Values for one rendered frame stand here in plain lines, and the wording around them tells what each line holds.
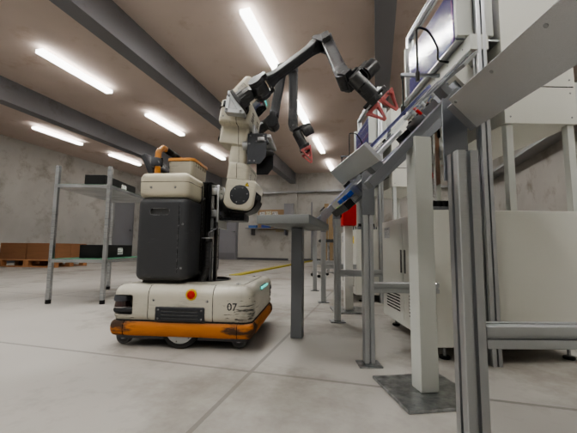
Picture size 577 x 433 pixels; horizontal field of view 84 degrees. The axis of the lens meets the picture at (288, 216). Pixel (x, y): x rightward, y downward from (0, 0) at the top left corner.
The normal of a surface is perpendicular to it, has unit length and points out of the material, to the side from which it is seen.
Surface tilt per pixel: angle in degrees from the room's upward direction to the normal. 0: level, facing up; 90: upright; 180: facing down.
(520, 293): 90
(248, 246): 90
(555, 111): 90
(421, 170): 90
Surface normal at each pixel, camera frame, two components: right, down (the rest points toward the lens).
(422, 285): 0.15, -0.09
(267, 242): -0.26, -0.10
